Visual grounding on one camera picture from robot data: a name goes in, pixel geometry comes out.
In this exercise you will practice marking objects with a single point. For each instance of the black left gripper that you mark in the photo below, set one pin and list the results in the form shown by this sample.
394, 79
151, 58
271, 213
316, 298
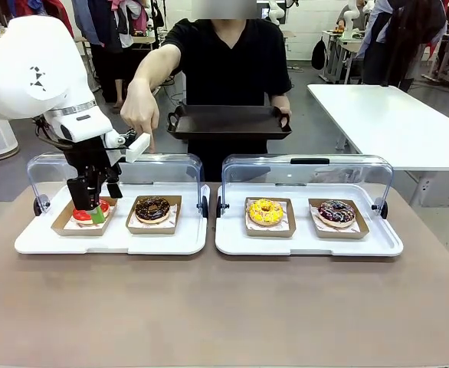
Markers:
90, 157

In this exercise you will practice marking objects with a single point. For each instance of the red glazed donut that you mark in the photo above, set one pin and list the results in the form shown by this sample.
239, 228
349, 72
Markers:
80, 216

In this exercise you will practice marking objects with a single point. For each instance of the black serving tray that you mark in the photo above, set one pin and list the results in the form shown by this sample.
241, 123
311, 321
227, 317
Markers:
228, 122

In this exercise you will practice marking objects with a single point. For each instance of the person right forearm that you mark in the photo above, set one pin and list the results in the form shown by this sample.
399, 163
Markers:
155, 65

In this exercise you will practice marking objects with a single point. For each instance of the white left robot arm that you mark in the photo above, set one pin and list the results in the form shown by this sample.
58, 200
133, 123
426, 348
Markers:
29, 69

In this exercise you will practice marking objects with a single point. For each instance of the person left forearm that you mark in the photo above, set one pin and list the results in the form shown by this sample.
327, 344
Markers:
281, 101

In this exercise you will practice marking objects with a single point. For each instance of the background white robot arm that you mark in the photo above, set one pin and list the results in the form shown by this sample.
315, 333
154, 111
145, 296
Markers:
276, 11
350, 19

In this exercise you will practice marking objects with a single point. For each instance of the paper liner under red donut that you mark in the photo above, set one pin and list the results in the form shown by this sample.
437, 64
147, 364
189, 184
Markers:
69, 225

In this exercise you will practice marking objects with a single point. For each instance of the cardboard tray of red donut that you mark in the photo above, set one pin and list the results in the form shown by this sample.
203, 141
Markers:
61, 228

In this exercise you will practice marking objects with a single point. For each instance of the chocolate glazed donut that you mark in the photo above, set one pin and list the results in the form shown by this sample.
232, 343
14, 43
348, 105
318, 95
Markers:
151, 209

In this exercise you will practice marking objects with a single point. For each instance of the cardboard tray of chocolate donut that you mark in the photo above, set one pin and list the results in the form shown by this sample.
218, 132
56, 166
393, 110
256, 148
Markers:
153, 229

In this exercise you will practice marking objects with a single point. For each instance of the paper liner under chocolate donut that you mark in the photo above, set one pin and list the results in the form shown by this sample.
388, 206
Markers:
172, 214

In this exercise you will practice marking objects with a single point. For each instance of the yellow sprinkled donut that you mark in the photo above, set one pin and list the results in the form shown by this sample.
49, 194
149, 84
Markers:
266, 212

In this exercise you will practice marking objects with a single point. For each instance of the cardboard tray of yellow donut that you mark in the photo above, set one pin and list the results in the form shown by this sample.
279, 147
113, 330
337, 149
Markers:
270, 232

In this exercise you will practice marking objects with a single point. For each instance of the person torso in black shirt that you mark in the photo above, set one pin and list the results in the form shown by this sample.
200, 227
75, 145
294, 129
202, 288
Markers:
228, 65

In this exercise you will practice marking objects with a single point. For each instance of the paper liner under yellow donut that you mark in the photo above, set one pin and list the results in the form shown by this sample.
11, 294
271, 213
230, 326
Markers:
282, 226

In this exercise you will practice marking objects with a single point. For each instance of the dark donut with colourful sprinkles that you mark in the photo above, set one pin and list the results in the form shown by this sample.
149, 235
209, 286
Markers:
336, 212

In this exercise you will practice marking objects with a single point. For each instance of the cardboard tray of dark sprinkled donut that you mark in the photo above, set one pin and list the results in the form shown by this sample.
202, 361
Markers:
339, 234

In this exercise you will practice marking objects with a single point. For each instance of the paper liner under dark sprinkled donut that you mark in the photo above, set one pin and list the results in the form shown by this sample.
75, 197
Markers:
356, 227

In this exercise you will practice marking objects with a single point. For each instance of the background person in dark clothes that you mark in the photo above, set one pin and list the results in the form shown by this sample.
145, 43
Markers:
404, 42

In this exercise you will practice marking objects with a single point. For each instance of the person right hand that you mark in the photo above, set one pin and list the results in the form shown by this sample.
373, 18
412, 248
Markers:
140, 107

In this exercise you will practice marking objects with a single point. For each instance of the person left hand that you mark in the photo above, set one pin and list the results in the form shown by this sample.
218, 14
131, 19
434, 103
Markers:
285, 118

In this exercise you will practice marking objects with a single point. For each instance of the white display tray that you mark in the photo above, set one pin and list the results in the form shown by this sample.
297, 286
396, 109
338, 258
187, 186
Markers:
305, 245
113, 243

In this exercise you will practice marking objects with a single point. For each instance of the clear plastic display lid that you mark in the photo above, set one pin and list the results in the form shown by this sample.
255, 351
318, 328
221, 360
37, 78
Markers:
163, 168

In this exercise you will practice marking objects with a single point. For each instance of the hanging clothes rack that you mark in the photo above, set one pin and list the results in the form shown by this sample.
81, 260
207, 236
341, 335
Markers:
109, 23

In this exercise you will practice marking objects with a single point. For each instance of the black backpack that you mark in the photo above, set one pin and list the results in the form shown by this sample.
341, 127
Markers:
318, 55

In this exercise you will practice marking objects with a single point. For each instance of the white side table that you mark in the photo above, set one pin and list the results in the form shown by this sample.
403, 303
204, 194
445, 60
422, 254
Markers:
393, 122

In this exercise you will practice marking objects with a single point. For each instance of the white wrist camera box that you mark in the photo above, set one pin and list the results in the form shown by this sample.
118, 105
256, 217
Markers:
137, 148

